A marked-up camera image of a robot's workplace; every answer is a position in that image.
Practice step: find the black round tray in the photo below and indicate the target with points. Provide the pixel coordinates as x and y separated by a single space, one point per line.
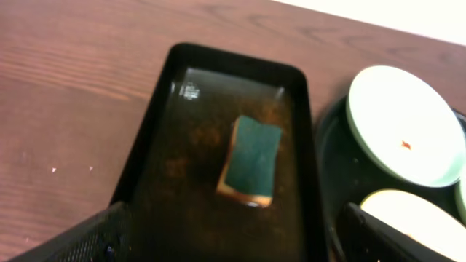
348 175

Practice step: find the black rectangular tray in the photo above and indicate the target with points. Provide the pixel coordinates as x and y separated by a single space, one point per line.
169 181

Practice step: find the yellow plate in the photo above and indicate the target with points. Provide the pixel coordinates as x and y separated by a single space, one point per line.
419 219

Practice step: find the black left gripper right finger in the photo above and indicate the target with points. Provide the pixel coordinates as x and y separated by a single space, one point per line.
365 238

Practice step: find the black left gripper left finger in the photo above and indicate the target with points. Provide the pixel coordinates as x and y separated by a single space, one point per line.
103 237

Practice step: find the green plate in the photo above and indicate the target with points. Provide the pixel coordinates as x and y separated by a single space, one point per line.
405 127
460 199

